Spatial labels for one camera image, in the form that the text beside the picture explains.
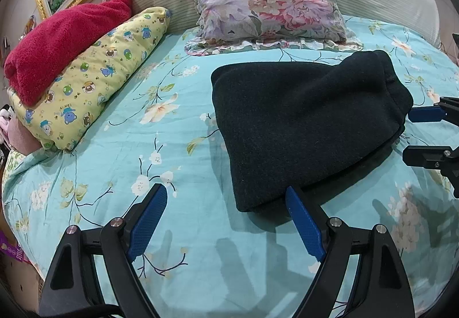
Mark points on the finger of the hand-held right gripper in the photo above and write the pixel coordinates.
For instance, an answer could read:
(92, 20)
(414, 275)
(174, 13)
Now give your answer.
(426, 113)
(430, 157)

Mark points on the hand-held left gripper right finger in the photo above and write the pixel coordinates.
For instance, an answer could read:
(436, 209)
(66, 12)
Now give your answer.
(304, 226)

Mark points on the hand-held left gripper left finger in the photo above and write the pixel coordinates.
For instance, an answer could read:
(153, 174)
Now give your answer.
(149, 223)

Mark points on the black pants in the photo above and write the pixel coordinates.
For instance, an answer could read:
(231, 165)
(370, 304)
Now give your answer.
(304, 124)

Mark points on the purple box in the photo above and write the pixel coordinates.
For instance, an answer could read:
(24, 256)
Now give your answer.
(12, 250)

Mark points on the pink cloth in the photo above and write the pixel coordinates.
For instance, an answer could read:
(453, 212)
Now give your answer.
(19, 137)

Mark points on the yellow cartoon print pillow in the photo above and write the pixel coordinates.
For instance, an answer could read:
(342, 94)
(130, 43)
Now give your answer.
(100, 70)

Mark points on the floral ruffled pillow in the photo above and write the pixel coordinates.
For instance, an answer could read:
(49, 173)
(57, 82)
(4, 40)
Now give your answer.
(269, 6)

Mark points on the red fleece blanket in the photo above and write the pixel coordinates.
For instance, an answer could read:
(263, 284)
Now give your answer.
(61, 45)

